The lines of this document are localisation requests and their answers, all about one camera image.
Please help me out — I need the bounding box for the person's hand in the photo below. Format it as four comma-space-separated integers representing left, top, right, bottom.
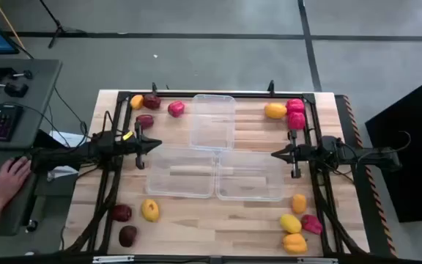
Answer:
0, 156, 32, 206

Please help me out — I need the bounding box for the dark red apple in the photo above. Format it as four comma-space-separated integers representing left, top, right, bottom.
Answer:
136, 114, 155, 130
111, 204, 133, 223
143, 93, 162, 110

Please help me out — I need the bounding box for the silver metal bracket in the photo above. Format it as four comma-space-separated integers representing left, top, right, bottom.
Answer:
297, 257, 339, 264
92, 255, 136, 264

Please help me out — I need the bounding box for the white paper sheet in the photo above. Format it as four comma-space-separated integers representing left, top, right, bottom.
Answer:
46, 130, 87, 181

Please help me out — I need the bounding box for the black panel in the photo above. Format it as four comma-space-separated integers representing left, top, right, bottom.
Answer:
364, 70, 422, 224

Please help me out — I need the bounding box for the orange-yellow bell pepper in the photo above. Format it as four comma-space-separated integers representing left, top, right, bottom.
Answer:
282, 232, 308, 255

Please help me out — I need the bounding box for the black c-clamp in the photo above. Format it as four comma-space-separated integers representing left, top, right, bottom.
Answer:
0, 78, 29, 98
0, 65, 34, 81

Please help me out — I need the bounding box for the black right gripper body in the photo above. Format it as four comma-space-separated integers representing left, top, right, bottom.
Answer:
289, 130, 317, 180

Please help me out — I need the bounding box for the yellow pepper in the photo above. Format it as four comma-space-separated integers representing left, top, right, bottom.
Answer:
141, 198, 160, 223

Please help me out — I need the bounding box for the small orange fruit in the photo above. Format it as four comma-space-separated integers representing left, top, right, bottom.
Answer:
130, 94, 145, 110

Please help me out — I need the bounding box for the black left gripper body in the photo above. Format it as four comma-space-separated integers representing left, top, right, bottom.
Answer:
122, 120, 146, 171

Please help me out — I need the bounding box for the red bell pepper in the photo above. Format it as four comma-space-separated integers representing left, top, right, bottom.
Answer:
300, 214, 324, 235
167, 100, 186, 118
287, 111, 307, 131
286, 98, 306, 114

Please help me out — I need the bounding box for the dark red pepper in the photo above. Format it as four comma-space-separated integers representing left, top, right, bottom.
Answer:
118, 224, 138, 248

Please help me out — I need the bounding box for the black orange hazard strip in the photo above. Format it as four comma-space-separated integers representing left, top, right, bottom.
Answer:
334, 94, 399, 258

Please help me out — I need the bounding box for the yellow pole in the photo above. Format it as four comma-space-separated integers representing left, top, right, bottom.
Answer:
0, 0, 27, 51

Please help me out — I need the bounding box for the black tripod stand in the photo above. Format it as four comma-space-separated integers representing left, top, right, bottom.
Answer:
37, 0, 87, 49

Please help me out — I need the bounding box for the yellow lemon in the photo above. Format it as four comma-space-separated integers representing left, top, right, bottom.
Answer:
279, 213, 303, 235

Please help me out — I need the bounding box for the clear plastic bin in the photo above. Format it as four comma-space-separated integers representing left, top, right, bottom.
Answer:
145, 146, 216, 199
190, 94, 237, 151
215, 149, 285, 202

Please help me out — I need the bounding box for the black angled desk support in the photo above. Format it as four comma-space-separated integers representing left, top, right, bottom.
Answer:
33, 128, 60, 150

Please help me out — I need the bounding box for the black aluminium table frame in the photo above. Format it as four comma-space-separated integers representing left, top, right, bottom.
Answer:
64, 89, 369, 262

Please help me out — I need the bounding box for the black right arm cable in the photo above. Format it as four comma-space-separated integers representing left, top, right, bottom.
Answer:
378, 130, 412, 155

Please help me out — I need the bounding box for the oval orange fruit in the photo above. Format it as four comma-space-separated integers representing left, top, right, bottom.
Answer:
292, 194, 308, 215

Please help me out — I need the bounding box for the grey desk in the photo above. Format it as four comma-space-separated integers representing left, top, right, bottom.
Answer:
0, 57, 64, 238

